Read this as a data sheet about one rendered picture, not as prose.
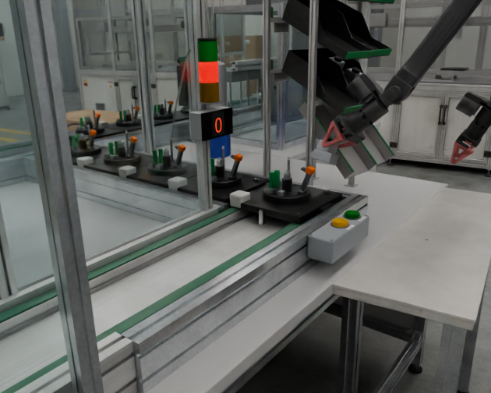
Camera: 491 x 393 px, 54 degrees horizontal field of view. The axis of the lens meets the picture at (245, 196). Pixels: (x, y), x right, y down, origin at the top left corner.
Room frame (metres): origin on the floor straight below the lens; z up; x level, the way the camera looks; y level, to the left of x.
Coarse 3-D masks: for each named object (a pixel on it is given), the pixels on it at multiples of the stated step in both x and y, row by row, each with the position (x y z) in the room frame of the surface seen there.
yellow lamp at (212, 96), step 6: (204, 84) 1.23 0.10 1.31; (210, 84) 1.23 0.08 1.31; (216, 84) 1.24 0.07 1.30; (204, 90) 1.23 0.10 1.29; (210, 90) 1.23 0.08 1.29; (216, 90) 1.24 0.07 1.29; (204, 96) 1.23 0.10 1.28; (210, 96) 1.23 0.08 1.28; (216, 96) 1.24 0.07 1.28; (204, 102) 1.23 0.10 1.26; (210, 102) 1.23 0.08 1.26
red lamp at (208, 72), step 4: (200, 64) 1.24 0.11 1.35; (204, 64) 1.23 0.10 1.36; (208, 64) 1.23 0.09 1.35; (212, 64) 1.23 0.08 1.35; (216, 64) 1.24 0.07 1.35; (200, 68) 1.24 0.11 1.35; (204, 68) 1.23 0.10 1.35; (208, 68) 1.23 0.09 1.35; (212, 68) 1.23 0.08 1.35; (216, 68) 1.24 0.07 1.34; (200, 72) 1.24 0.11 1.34; (204, 72) 1.23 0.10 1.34; (208, 72) 1.23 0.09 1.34; (212, 72) 1.23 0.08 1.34; (216, 72) 1.24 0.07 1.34; (200, 76) 1.24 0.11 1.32; (204, 76) 1.23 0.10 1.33; (208, 76) 1.23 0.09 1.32; (212, 76) 1.23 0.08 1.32; (216, 76) 1.24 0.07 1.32; (200, 80) 1.24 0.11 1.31; (204, 80) 1.23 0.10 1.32; (208, 80) 1.23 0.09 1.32; (212, 80) 1.23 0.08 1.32; (216, 80) 1.24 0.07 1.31
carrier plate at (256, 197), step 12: (252, 192) 1.38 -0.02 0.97; (312, 192) 1.37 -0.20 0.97; (324, 192) 1.37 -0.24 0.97; (252, 204) 1.27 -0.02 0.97; (264, 204) 1.27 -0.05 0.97; (276, 204) 1.27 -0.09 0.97; (300, 204) 1.26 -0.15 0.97; (312, 204) 1.26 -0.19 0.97; (324, 204) 1.27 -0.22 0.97; (276, 216) 1.21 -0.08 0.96; (288, 216) 1.19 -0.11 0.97; (300, 216) 1.17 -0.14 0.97; (312, 216) 1.21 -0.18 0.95
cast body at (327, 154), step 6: (318, 144) 1.39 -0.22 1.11; (336, 144) 1.39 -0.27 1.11; (318, 150) 1.39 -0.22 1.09; (324, 150) 1.37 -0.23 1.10; (330, 150) 1.37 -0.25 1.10; (336, 150) 1.39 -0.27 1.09; (312, 156) 1.39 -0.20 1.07; (318, 156) 1.38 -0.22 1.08; (324, 156) 1.37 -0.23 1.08; (330, 156) 1.35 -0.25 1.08; (336, 156) 1.37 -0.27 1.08; (330, 162) 1.36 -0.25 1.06; (336, 162) 1.38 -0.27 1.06
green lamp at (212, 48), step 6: (198, 42) 1.24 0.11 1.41; (204, 42) 1.23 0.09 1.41; (210, 42) 1.23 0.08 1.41; (216, 42) 1.24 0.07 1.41; (198, 48) 1.24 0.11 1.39; (204, 48) 1.23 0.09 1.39; (210, 48) 1.23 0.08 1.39; (216, 48) 1.24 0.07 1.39; (198, 54) 1.24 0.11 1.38; (204, 54) 1.23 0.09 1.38; (210, 54) 1.23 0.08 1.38; (216, 54) 1.24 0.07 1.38; (198, 60) 1.25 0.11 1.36; (204, 60) 1.23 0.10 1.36; (210, 60) 1.23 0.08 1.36; (216, 60) 1.24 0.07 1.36
